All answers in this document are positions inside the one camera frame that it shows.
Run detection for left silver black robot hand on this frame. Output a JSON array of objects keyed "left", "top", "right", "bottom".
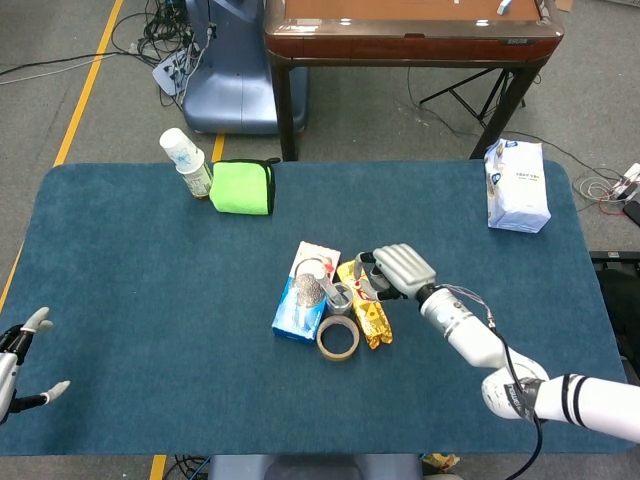
[{"left": 0, "top": 306, "right": 72, "bottom": 426}]

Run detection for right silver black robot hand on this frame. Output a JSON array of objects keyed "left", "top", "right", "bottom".
[{"left": 353, "top": 243, "right": 437, "bottom": 303}]

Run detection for clear glass test tube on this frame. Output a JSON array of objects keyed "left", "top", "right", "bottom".
[{"left": 310, "top": 271, "right": 349, "bottom": 306}]

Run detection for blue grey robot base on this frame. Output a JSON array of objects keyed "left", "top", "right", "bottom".
[{"left": 182, "top": 0, "right": 310, "bottom": 135}]

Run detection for yellow packing tape roll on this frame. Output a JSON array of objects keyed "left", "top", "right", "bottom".
[{"left": 315, "top": 314, "right": 360, "bottom": 362}]

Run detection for golden snack packet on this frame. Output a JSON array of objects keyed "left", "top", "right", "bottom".
[{"left": 335, "top": 259, "right": 395, "bottom": 351}]

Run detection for small clear glass jar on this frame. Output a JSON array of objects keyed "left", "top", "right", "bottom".
[{"left": 325, "top": 282, "right": 357, "bottom": 317}]

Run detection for blue cookie box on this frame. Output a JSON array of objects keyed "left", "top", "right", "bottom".
[{"left": 271, "top": 240, "right": 343, "bottom": 346}]

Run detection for white tissue pack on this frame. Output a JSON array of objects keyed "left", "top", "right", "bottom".
[{"left": 483, "top": 138, "right": 552, "bottom": 235}]

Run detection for blue table mat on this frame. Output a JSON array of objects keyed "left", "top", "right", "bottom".
[{"left": 0, "top": 159, "right": 629, "bottom": 457}]

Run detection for black tripod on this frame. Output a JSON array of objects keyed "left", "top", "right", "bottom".
[{"left": 418, "top": 67, "right": 527, "bottom": 126}]

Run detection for green folded microfibre cloth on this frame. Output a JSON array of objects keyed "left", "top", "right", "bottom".
[{"left": 208, "top": 157, "right": 282, "bottom": 217}]

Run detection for crumpled snack wrapper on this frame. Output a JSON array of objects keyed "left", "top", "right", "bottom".
[{"left": 419, "top": 452, "right": 461, "bottom": 474}]

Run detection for black equipment case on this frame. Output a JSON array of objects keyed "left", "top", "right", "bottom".
[{"left": 589, "top": 249, "right": 640, "bottom": 386}]

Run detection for brown mahjong table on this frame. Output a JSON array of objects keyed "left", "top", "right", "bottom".
[{"left": 263, "top": 0, "right": 565, "bottom": 162}]

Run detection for grey blue robot torso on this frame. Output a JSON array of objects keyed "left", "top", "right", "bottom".
[{"left": 208, "top": 453, "right": 424, "bottom": 480}]

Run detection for tea bottle with label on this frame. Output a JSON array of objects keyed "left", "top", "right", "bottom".
[{"left": 175, "top": 162, "right": 214, "bottom": 201}]

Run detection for white power strip with plugs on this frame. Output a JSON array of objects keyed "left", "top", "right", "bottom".
[{"left": 612, "top": 162, "right": 640, "bottom": 201}]

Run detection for white paper cup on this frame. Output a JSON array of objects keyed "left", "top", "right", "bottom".
[{"left": 159, "top": 127, "right": 206, "bottom": 175}]

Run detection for blue black cable bundle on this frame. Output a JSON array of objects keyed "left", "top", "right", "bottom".
[{"left": 172, "top": 454, "right": 211, "bottom": 480}]

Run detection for black floor cable tangle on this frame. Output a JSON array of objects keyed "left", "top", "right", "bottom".
[{"left": 110, "top": 0, "right": 201, "bottom": 109}]

